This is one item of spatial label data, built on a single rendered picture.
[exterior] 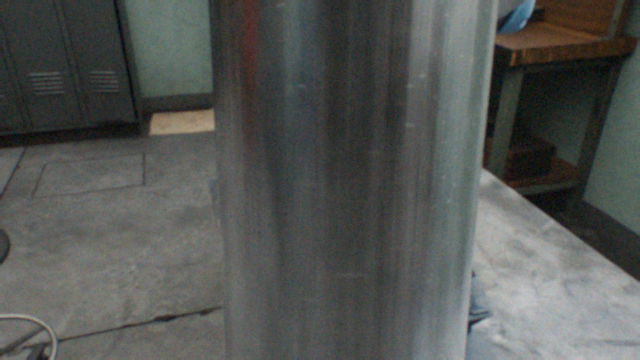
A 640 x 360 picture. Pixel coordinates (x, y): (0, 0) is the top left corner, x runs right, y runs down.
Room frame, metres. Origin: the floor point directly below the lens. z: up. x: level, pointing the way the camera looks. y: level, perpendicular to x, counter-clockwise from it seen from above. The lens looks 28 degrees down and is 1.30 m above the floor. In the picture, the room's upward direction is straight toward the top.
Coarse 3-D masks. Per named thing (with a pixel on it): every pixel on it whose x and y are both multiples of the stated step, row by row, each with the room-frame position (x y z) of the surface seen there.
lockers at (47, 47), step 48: (0, 0) 2.93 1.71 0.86; (48, 0) 2.99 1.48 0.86; (96, 0) 3.01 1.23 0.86; (0, 48) 2.90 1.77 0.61; (48, 48) 2.97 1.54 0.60; (96, 48) 3.01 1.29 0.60; (0, 96) 2.88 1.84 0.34; (48, 96) 2.95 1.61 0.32; (96, 96) 3.01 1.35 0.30; (0, 144) 2.90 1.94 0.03
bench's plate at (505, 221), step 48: (480, 192) 0.90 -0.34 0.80; (480, 240) 0.73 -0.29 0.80; (528, 240) 0.73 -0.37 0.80; (576, 240) 0.73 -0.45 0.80; (528, 288) 0.60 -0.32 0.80; (576, 288) 0.60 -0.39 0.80; (624, 288) 0.61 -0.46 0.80; (480, 336) 0.51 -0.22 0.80; (528, 336) 0.51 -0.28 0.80; (576, 336) 0.51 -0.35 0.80; (624, 336) 0.51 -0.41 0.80
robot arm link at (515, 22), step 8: (504, 0) 0.41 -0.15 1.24; (512, 0) 0.41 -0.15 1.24; (520, 0) 0.41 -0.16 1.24; (528, 0) 0.50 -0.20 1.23; (504, 8) 0.43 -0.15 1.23; (512, 8) 0.44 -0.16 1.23; (520, 8) 0.50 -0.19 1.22; (528, 8) 0.50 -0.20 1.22; (504, 16) 0.51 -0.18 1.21; (512, 16) 0.50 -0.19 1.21; (520, 16) 0.51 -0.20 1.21; (528, 16) 0.51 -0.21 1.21; (496, 24) 0.51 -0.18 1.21; (504, 24) 0.51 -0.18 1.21; (512, 24) 0.51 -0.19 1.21; (520, 24) 0.51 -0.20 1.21; (496, 32) 0.52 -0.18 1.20; (504, 32) 0.52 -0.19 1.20; (512, 32) 0.52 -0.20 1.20
